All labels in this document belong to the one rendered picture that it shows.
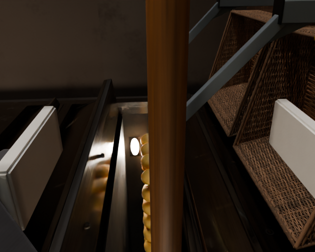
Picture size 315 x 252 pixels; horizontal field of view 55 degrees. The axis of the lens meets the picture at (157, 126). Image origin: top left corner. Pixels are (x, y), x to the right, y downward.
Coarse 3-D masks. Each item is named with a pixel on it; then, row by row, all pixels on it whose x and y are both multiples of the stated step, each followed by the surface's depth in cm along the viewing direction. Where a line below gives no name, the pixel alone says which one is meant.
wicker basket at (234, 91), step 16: (240, 16) 162; (256, 16) 127; (224, 32) 164; (240, 32) 165; (224, 48) 168; (256, 64) 118; (240, 80) 177; (256, 80) 120; (224, 96) 169; (240, 96) 164; (224, 112) 152; (240, 112) 126; (224, 128) 137
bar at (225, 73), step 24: (216, 0) 102; (240, 0) 99; (264, 0) 100; (288, 0) 55; (312, 0) 55; (264, 24) 59; (288, 24) 58; (240, 48) 60; (216, 72) 62; (192, 96) 64; (192, 216) 37; (192, 240) 33
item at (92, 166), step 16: (112, 96) 165; (96, 112) 127; (112, 112) 156; (96, 128) 113; (112, 128) 148; (96, 144) 108; (112, 144) 140; (80, 160) 92; (96, 160) 104; (80, 176) 84; (96, 176) 100; (80, 192) 80; (96, 192) 97; (64, 208) 72; (80, 208) 78; (96, 208) 93; (64, 224) 67; (80, 224) 76; (96, 224) 90; (64, 240) 64; (80, 240) 74; (96, 240) 88
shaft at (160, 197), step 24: (168, 0) 19; (168, 24) 20; (168, 48) 20; (168, 72) 21; (168, 96) 22; (168, 120) 22; (168, 144) 23; (168, 168) 24; (168, 192) 25; (168, 216) 26; (168, 240) 28
